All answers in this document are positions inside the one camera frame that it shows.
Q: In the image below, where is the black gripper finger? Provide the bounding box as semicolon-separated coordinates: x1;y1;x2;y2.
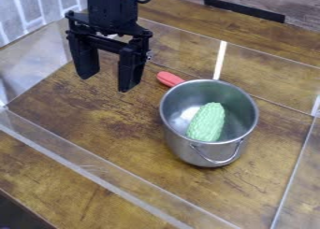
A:
67;33;100;79
117;47;144;93

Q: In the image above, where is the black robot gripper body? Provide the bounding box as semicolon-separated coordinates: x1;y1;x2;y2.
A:
65;0;152;55

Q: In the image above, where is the orange plastic spoon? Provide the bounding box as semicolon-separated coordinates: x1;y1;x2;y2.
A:
156;71;183;87

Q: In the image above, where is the silver metal pot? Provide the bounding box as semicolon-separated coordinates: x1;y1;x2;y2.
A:
159;79;258;167

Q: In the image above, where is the green knitted vegetable toy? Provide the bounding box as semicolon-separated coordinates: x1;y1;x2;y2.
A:
186;103;225;142

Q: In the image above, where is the clear acrylic enclosure wall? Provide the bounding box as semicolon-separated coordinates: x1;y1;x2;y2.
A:
0;10;320;229

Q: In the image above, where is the black strip on wall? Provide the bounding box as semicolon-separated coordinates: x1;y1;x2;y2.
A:
203;0;285;23

